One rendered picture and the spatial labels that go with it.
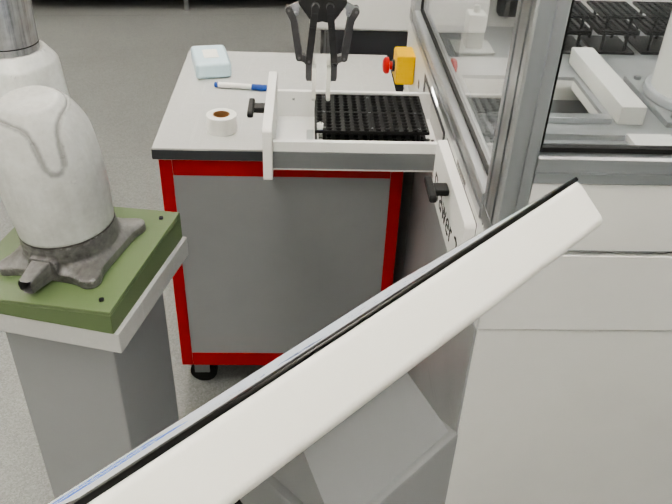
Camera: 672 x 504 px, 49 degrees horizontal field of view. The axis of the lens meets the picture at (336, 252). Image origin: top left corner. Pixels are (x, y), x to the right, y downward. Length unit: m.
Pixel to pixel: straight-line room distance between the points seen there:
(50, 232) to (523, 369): 0.76
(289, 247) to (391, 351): 1.32
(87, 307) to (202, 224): 0.67
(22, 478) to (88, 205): 1.01
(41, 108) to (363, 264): 0.96
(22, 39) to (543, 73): 0.81
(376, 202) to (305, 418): 1.32
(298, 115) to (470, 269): 1.11
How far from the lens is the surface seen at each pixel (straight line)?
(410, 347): 0.51
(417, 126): 1.47
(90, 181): 1.18
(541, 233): 0.64
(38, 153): 1.15
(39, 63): 1.32
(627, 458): 1.43
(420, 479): 0.66
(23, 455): 2.09
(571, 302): 1.13
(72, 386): 1.38
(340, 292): 1.90
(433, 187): 1.24
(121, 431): 1.42
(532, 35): 0.91
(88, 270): 1.22
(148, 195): 3.03
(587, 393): 1.28
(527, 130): 0.96
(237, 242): 1.81
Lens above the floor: 1.52
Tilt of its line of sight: 35 degrees down
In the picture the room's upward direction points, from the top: 2 degrees clockwise
